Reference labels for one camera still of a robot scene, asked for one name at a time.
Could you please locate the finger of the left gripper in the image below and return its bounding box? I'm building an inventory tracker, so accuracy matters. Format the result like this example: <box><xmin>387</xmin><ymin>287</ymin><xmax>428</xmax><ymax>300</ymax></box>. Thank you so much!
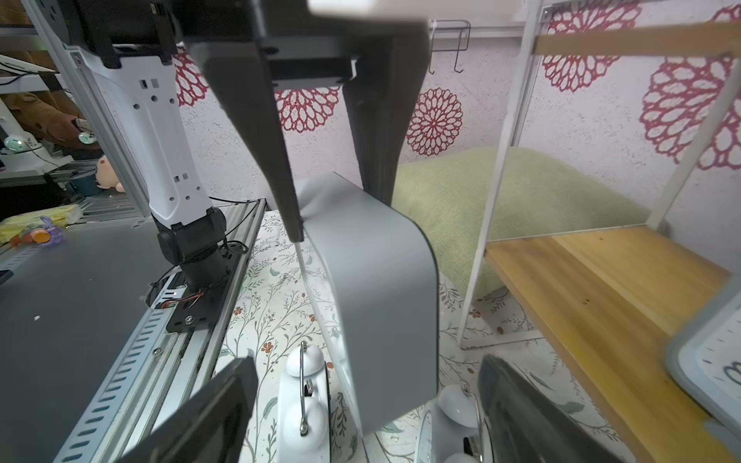
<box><xmin>186</xmin><ymin>41</ymin><xmax>304</xmax><ymax>243</ymax></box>
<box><xmin>343</xmin><ymin>22</ymin><xmax>430</xmax><ymax>206</ymax></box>

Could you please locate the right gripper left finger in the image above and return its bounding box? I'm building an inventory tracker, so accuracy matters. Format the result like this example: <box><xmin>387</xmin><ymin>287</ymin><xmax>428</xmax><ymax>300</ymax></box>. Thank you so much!
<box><xmin>120</xmin><ymin>357</ymin><xmax>259</xmax><ymax>462</ymax></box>

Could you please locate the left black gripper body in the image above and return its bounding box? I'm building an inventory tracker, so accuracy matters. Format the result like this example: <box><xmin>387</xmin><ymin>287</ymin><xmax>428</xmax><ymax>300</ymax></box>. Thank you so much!
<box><xmin>74</xmin><ymin>1</ymin><xmax>430</xmax><ymax>90</ymax></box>

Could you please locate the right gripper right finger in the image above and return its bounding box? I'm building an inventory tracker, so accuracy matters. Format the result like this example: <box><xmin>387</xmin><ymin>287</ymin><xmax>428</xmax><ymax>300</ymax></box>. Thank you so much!
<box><xmin>478</xmin><ymin>354</ymin><xmax>619</xmax><ymax>462</ymax></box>

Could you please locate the wooden white-framed two-tier shelf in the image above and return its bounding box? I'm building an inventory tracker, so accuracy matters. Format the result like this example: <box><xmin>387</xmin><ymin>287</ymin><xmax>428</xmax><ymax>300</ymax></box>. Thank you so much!
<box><xmin>474</xmin><ymin>1</ymin><xmax>740</xmax><ymax>462</ymax></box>

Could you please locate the grey square alarm clock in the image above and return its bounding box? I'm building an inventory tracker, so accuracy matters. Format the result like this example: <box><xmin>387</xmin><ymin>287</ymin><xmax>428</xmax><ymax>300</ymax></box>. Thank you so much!
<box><xmin>666</xmin><ymin>275</ymin><xmax>740</xmax><ymax>457</ymax></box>

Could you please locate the grey square clock face-down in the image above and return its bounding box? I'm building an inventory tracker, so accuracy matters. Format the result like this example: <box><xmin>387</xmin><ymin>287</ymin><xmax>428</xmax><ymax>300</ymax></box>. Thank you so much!
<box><xmin>296</xmin><ymin>173</ymin><xmax>439</xmax><ymax>434</ymax></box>

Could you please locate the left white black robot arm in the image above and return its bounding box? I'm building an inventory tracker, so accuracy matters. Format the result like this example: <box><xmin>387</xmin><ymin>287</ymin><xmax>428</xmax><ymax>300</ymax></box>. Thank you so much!
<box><xmin>33</xmin><ymin>1</ymin><xmax>430</xmax><ymax>288</ymax></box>

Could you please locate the white twin-bell clock lower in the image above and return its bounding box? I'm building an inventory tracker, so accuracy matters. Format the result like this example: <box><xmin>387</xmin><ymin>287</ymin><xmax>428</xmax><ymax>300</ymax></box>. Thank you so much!
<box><xmin>413</xmin><ymin>383</ymin><xmax>495</xmax><ymax>463</ymax></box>

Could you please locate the white twin-bell clock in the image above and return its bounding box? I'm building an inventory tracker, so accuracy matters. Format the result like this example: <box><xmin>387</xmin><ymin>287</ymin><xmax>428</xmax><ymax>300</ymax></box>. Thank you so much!
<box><xmin>277</xmin><ymin>341</ymin><xmax>331</xmax><ymax>462</ymax></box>
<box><xmin>413</xmin><ymin>383</ymin><xmax>495</xmax><ymax>463</ymax></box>

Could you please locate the white twin-bell clock upper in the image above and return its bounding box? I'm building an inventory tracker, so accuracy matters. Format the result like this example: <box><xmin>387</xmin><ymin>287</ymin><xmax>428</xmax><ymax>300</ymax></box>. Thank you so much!
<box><xmin>277</xmin><ymin>341</ymin><xmax>331</xmax><ymax>462</ymax></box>

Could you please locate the green pillow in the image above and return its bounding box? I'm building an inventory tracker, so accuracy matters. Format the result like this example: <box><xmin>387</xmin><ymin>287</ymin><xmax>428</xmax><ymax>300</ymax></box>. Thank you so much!
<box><xmin>392</xmin><ymin>148</ymin><xmax>650</xmax><ymax>292</ymax></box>

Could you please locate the black wire wall rack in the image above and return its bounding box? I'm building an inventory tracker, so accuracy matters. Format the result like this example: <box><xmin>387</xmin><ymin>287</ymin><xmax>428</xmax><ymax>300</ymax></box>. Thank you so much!
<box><xmin>428</xmin><ymin>19</ymin><xmax>472</xmax><ymax>75</ymax></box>

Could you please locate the metal base rail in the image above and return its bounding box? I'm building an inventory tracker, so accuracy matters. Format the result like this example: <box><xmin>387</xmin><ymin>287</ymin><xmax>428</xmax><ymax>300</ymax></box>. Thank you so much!
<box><xmin>55</xmin><ymin>199</ymin><xmax>267</xmax><ymax>462</ymax></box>

